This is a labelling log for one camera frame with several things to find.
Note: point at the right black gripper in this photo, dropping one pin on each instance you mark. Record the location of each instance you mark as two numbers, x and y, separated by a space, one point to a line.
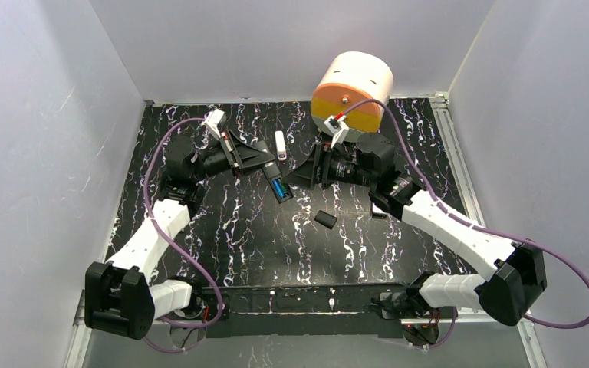
325 165

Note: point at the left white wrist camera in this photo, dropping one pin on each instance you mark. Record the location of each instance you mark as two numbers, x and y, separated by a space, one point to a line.
212 122

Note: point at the green black battery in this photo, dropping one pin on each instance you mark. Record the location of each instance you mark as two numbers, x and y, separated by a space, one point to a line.
285 191

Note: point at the white air conditioner remote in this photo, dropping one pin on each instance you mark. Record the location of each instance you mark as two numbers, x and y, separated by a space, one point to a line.
376 212

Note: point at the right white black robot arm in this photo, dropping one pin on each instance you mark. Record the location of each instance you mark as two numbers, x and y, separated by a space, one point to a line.
509 276

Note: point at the round three-drawer storage box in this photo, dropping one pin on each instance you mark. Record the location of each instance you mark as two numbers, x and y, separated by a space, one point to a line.
352 77

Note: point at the black remote battery cover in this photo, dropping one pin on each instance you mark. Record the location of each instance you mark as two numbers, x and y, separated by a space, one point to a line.
325 219

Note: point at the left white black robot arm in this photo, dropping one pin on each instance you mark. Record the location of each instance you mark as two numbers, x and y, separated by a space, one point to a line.
118 295

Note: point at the small white remote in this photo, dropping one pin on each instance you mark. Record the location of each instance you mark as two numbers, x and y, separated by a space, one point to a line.
280 145

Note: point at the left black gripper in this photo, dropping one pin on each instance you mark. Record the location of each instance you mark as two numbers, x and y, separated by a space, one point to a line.
231 152

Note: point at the black tv remote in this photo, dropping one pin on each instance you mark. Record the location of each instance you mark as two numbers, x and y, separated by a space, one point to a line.
271 171

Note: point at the blue battery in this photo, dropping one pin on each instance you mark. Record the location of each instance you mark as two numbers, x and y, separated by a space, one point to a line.
278 189

